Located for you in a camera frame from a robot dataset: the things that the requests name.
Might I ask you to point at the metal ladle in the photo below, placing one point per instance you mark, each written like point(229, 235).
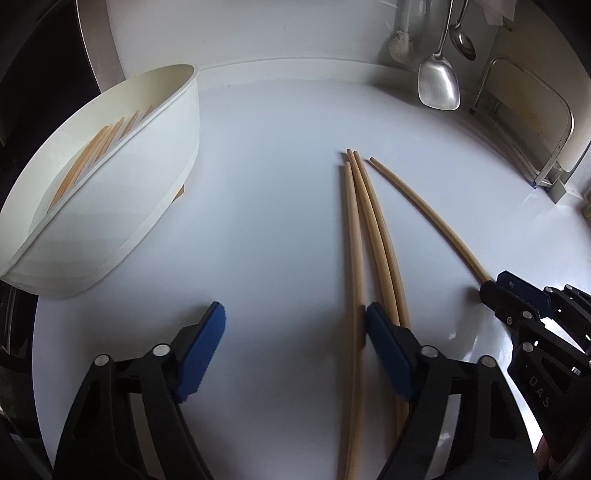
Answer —
point(464, 46)

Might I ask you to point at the black gas stove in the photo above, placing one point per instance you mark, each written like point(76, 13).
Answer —
point(37, 69)

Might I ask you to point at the white cutting board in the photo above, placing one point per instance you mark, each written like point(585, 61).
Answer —
point(531, 106)

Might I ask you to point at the metal spatula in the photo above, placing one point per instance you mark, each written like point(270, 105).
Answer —
point(438, 83)

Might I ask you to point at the small wooden block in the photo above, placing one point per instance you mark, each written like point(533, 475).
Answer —
point(179, 191)

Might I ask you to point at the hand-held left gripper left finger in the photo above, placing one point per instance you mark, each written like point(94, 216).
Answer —
point(203, 350)

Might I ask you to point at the pile of wooden chopsticks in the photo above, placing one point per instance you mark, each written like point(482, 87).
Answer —
point(83, 161)

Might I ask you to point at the stainless steel rack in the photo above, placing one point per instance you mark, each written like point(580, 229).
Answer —
point(556, 154)

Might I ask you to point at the white oval plastic basin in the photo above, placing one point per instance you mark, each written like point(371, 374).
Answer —
point(138, 194)

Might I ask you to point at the person's right hand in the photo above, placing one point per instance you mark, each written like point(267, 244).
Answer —
point(545, 454)

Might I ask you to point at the light wooden chopstick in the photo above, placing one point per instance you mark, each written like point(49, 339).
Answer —
point(377, 217)
point(366, 217)
point(438, 217)
point(354, 240)

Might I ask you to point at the white dish brush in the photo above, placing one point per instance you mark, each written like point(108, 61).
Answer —
point(401, 46)

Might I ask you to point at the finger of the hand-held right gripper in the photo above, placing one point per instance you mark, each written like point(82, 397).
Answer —
point(521, 287)
point(501, 300)

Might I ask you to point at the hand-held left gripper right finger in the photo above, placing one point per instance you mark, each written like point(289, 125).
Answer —
point(388, 355)

